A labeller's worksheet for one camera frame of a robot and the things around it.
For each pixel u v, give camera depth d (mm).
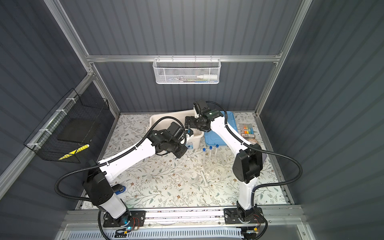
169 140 604
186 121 778
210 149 827
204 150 812
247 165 490
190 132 718
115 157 469
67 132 712
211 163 920
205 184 832
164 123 1045
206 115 621
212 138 1049
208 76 912
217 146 827
